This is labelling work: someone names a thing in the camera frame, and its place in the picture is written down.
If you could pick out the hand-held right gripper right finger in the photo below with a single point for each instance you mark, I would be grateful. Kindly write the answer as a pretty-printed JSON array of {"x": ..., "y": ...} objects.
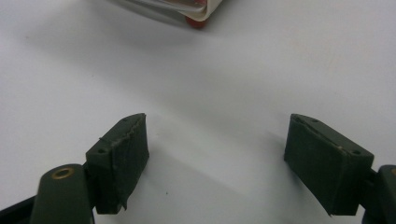
[{"x": 327, "y": 165}]

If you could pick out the white container with red knobs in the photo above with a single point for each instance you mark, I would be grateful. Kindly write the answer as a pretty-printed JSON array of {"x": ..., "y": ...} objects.
[{"x": 186, "y": 7}]

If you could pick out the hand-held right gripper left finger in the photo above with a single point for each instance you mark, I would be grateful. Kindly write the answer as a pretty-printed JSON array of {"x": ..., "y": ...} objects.
[{"x": 120, "y": 161}]

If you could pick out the white table mat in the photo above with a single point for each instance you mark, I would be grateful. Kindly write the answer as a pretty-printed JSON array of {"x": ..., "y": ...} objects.
[{"x": 218, "y": 77}]

